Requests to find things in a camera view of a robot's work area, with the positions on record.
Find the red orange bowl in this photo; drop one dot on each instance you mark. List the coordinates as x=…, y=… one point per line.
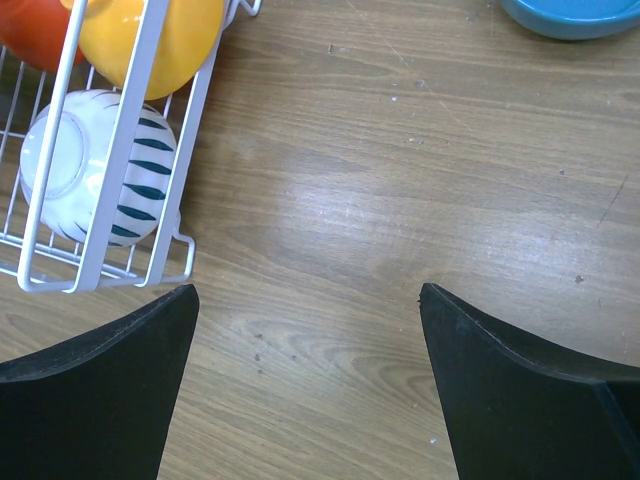
x=35, y=31

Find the yellow orange bowl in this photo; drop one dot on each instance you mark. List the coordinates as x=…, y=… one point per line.
x=190, y=29

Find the blue bowl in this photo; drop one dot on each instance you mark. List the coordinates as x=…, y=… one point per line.
x=574, y=20

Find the white black striped bowl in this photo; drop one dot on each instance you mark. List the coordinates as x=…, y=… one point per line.
x=79, y=162

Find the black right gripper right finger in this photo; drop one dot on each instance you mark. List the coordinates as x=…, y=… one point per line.
x=518, y=406

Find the white wire dish rack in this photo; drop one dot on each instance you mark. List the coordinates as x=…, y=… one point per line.
x=31, y=106

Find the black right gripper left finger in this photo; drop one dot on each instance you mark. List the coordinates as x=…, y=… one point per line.
x=99, y=405

